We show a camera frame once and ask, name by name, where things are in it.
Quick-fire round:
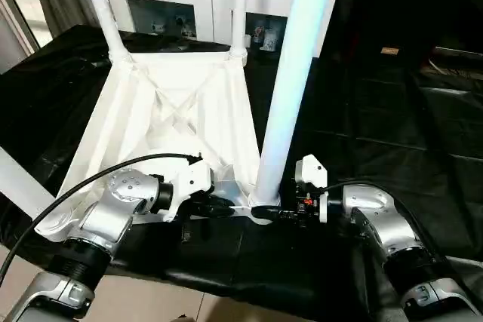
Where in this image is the white plastic table top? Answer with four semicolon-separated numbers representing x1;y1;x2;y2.
33;50;285;244

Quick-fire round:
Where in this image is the black plastic mat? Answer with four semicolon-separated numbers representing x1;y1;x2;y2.
0;23;483;322

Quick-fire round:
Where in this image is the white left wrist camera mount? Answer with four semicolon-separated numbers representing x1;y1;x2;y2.
171;159;217;222

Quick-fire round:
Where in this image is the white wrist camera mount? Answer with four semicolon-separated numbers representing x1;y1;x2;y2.
294;153;330;224
171;159;217;222

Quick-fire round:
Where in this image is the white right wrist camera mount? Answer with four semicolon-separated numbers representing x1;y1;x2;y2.
294;153;330;224

